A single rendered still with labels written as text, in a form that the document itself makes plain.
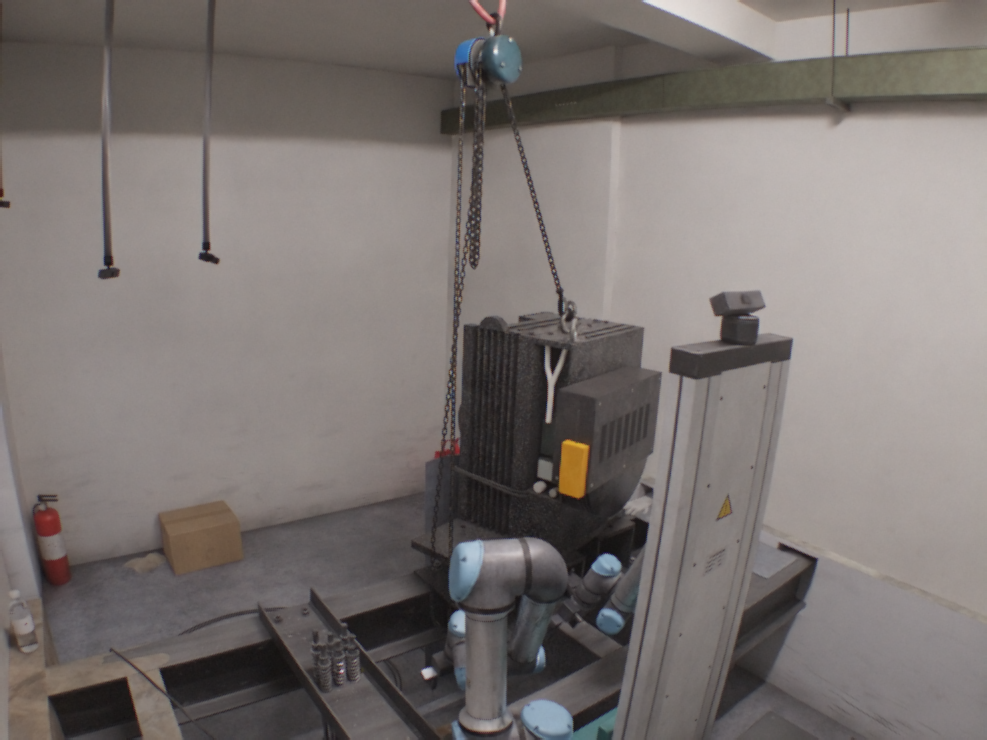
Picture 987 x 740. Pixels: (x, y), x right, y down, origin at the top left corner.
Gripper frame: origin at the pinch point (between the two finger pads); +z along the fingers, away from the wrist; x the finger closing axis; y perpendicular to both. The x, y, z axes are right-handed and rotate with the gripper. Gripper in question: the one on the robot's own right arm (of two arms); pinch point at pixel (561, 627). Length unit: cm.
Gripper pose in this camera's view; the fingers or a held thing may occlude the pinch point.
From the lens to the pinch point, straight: 212.8
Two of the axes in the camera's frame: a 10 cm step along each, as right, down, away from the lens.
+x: 7.2, -0.1, 7.0
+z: -3.9, 8.2, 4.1
